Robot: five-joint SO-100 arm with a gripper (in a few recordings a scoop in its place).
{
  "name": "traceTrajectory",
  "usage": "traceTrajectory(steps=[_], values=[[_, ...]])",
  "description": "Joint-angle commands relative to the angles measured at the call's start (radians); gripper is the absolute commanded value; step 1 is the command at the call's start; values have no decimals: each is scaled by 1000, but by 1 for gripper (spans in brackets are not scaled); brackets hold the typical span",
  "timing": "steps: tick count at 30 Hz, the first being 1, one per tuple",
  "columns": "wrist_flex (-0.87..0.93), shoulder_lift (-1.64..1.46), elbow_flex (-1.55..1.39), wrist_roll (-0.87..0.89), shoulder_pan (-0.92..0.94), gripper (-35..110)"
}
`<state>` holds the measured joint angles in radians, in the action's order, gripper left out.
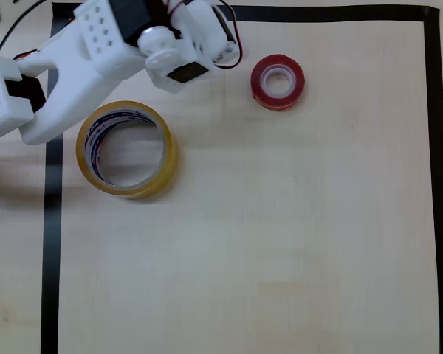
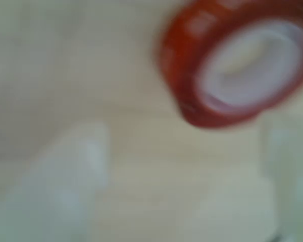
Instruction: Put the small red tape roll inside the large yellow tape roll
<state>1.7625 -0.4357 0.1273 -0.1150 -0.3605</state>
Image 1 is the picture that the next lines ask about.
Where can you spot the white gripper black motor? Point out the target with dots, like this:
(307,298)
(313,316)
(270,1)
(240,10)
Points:
(204,49)

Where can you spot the small red tape roll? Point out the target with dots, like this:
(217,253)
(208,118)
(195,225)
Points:
(257,83)

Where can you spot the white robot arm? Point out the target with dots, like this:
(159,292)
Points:
(77,70)

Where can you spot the big yellowish clear tape roll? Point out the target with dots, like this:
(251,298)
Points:
(82,158)

